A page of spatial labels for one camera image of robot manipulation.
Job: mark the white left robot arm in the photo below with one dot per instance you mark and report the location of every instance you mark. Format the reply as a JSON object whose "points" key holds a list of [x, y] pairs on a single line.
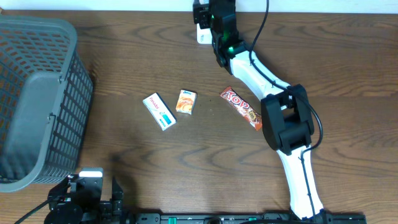
{"points": [[67, 220]]}

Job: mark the red chocolate bar wrapper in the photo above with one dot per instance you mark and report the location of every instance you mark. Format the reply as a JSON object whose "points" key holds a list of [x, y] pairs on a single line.
{"points": [[242, 107]]}

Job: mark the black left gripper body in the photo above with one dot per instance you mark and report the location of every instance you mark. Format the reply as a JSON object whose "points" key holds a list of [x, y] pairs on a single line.
{"points": [[104, 208]]}

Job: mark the white barcode scanner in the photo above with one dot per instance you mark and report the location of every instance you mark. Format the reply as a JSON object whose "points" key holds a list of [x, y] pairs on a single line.
{"points": [[204, 36]]}

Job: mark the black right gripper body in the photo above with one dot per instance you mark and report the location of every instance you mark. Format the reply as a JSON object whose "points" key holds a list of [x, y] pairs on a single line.
{"points": [[201, 11]]}

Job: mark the orange small carton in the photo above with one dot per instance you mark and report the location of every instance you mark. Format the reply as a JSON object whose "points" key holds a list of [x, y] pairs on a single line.
{"points": [[186, 101]]}

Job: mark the white blue medicine box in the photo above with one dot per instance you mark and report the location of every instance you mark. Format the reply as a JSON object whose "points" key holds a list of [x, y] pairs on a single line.
{"points": [[159, 110]]}

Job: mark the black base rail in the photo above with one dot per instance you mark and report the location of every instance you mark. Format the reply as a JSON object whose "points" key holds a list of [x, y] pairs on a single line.
{"points": [[272, 217]]}

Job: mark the dark grey plastic basket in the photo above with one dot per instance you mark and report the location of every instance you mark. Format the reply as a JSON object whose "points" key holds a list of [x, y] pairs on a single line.
{"points": [[46, 95]]}

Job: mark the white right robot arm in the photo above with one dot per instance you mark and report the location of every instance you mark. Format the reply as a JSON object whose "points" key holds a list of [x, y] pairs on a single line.
{"points": [[288, 119]]}

